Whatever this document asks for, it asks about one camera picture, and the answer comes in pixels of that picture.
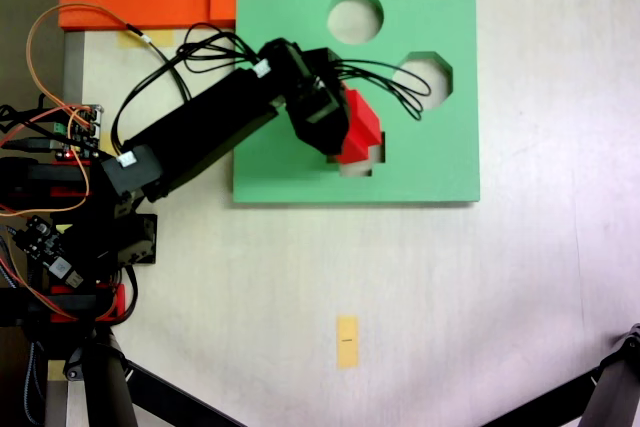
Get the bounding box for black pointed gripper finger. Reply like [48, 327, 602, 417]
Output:
[292, 108, 352, 158]

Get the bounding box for yellow tape marker with line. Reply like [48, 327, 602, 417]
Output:
[335, 315, 361, 371]

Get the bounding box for thick black tripod leg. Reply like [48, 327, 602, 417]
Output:
[580, 322, 640, 427]
[63, 325, 140, 427]

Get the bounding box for wide yellow tape strip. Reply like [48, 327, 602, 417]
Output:
[116, 29, 177, 49]

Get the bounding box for thin orange wire loop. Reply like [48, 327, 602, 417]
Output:
[25, 2, 132, 121]

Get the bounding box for black gripper wire loops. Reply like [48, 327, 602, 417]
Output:
[332, 58, 433, 123]

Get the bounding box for black elbow wire loops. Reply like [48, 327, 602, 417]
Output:
[111, 21, 267, 159]

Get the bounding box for long black cable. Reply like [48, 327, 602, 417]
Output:
[124, 21, 192, 104]

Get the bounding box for braided grey cable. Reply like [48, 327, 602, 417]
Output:
[21, 340, 45, 426]

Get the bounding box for black circuit board with label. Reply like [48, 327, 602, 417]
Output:
[13, 215, 86, 291]

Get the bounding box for small yellow tape piece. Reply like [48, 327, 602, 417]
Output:
[46, 360, 69, 384]

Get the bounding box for circuit board with green terminal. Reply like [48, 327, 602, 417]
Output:
[51, 102, 106, 156]

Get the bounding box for red cross columnar block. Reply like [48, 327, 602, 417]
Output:
[335, 88, 386, 166]

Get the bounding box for black USB plug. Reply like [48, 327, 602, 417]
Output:
[0, 136, 67, 151]

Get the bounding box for red base clamp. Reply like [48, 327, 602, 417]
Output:
[48, 148, 94, 199]
[48, 281, 127, 324]

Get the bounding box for thin black tripod brace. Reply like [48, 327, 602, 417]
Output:
[480, 365, 601, 427]
[122, 359, 247, 427]

